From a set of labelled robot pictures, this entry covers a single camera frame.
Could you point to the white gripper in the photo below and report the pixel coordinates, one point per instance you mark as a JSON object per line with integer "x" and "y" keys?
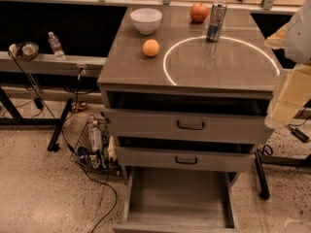
{"x": 299, "y": 36}

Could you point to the redbull can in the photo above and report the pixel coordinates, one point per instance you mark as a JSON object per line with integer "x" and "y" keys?
{"x": 216, "y": 21}

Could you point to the grey drawer cabinet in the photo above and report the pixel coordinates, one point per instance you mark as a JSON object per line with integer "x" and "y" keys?
{"x": 234, "y": 76}

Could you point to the top drawer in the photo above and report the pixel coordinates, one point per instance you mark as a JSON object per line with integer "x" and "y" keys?
{"x": 187, "y": 126}

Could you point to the middle drawer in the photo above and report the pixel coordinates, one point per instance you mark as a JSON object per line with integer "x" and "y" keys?
{"x": 183, "y": 159}

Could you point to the open bottom drawer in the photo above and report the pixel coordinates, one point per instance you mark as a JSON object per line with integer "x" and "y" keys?
{"x": 177, "y": 201}

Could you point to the black power adapter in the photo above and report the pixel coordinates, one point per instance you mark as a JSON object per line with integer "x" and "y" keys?
{"x": 299, "y": 134}

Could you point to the red apple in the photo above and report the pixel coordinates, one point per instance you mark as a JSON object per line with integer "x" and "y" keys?
{"x": 199, "y": 12}

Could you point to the black table leg right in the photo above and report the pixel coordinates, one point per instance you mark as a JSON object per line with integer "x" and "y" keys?
{"x": 264, "y": 191}

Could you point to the black table leg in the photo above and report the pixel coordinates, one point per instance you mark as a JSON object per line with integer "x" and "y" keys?
{"x": 54, "y": 145}
{"x": 264, "y": 191}

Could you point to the orange fruit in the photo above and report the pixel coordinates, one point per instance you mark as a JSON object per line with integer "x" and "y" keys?
{"x": 151, "y": 48}

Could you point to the white bowl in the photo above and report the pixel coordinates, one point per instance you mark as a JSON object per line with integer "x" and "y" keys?
{"x": 146, "y": 20}

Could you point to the clear water bottle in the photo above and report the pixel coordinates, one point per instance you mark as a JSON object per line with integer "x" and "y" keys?
{"x": 56, "y": 46}

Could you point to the grey side shelf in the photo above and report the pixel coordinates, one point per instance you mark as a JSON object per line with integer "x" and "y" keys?
{"x": 47, "y": 64}

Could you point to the black table leg left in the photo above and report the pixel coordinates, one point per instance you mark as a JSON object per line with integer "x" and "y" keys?
{"x": 54, "y": 145}

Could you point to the small bowl with items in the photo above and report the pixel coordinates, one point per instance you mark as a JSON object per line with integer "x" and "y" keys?
{"x": 23, "y": 51}

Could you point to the wire basket with bottles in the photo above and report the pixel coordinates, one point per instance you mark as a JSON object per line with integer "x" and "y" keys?
{"x": 96, "y": 148}

